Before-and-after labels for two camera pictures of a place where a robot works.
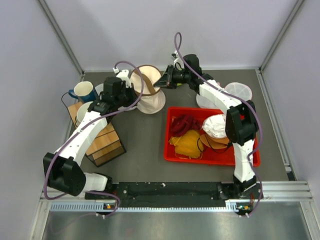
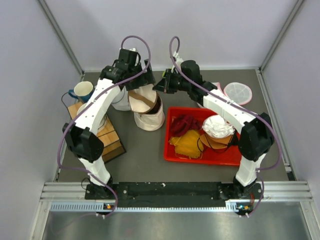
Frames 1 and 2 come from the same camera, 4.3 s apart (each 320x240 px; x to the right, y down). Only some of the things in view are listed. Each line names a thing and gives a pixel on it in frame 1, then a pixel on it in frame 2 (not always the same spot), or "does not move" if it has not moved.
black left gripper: [133, 97] → [145, 78]
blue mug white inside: [84, 91] does not move
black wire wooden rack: [105, 146] does not move
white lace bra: [215, 125] does not move
